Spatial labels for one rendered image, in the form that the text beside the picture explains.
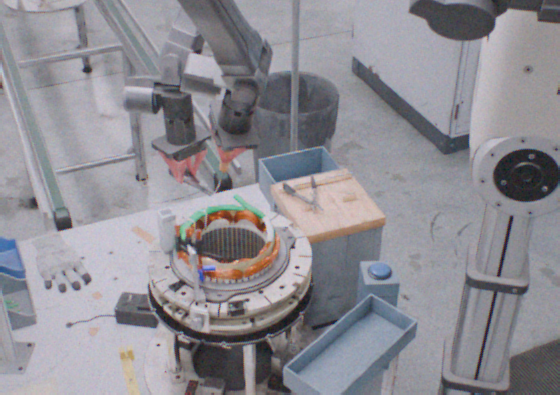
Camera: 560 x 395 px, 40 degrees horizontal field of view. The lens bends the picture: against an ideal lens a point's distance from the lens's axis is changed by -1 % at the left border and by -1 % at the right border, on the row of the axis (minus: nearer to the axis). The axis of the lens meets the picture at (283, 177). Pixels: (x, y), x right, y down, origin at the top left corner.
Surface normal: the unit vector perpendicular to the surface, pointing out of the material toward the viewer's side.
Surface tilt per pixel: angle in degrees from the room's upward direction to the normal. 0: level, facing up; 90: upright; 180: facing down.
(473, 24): 124
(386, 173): 0
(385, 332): 0
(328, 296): 90
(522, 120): 109
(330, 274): 90
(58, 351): 0
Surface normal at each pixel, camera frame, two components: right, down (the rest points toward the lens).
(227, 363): 0.01, -0.82
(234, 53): -0.18, 0.85
